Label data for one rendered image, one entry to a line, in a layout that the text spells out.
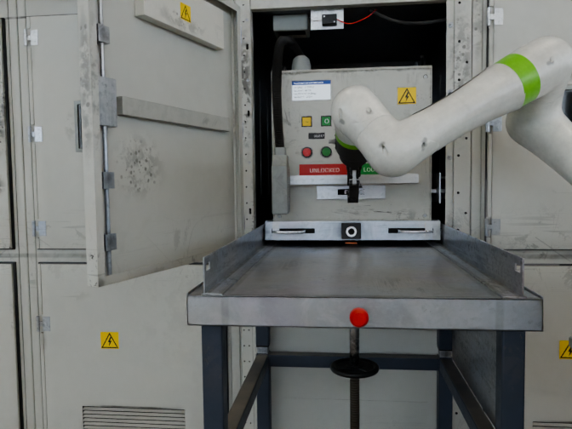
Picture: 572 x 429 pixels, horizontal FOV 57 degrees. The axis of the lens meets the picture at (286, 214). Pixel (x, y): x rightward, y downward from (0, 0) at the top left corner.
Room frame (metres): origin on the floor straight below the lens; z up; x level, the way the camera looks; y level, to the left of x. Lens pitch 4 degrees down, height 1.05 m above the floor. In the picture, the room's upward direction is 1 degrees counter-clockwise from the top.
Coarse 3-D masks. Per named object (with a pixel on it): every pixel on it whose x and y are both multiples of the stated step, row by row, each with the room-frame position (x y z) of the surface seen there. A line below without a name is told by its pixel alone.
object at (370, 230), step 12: (288, 228) 1.63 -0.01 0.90; (300, 228) 1.63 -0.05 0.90; (312, 228) 1.63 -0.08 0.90; (324, 228) 1.62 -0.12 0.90; (336, 228) 1.62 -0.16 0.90; (372, 228) 1.61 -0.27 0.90; (384, 228) 1.60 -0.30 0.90; (396, 228) 1.60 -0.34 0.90; (408, 228) 1.60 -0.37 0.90; (420, 228) 1.59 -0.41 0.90; (432, 228) 1.59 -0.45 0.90
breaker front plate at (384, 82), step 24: (288, 72) 1.65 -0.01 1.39; (312, 72) 1.64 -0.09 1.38; (336, 72) 1.63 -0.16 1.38; (360, 72) 1.62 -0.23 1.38; (384, 72) 1.61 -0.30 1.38; (408, 72) 1.61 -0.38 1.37; (288, 96) 1.65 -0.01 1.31; (384, 96) 1.61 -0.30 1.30; (288, 120) 1.65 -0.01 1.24; (312, 120) 1.64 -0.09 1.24; (288, 144) 1.65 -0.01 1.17; (312, 144) 1.64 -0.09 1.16; (312, 192) 1.64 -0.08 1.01; (336, 192) 1.63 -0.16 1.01; (384, 192) 1.61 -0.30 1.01; (408, 192) 1.61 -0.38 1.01; (288, 216) 1.65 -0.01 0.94; (312, 216) 1.64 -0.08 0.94; (336, 216) 1.63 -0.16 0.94; (360, 216) 1.62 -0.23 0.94; (384, 216) 1.61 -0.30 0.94; (408, 216) 1.61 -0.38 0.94
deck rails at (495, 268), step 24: (240, 240) 1.27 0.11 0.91; (456, 240) 1.39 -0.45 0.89; (480, 240) 1.15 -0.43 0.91; (216, 264) 1.03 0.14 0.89; (240, 264) 1.26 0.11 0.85; (456, 264) 1.24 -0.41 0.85; (480, 264) 1.14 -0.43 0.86; (504, 264) 0.97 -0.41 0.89; (216, 288) 0.98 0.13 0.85; (504, 288) 0.95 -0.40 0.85
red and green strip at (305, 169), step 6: (300, 168) 1.64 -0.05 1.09; (306, 168) 1.64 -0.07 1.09; (312, 168) 1.64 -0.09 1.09; (318, 168) 1.63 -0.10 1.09; (324, 168) 1.63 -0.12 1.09; (330, 168) 1.63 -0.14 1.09; (336, 168) 1.63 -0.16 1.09; (342, 168) 1.63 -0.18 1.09; (366, 168) 1.62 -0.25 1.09; (300, 174) 1.64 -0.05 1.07; (306, 174) 1.64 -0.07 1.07; (312, 174) 1.64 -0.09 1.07; (318, 174) 1.63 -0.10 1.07; (324, 174) 1.63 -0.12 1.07; (330, 174) 1.63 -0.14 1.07; (336, 174) 1.63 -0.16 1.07
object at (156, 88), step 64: (128, 0) 1.20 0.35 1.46; (192, 0) 1.38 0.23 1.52; (128, 64) 1.19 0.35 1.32; (192, 64) 1.43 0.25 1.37; (128, 128) 1.19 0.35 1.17; (192, 128) 1.42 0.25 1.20; (128, 192) 1.18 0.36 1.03; (192, 192) 1.41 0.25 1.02; (128, 256) 1.17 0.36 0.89; (192, 256) 1.36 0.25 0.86
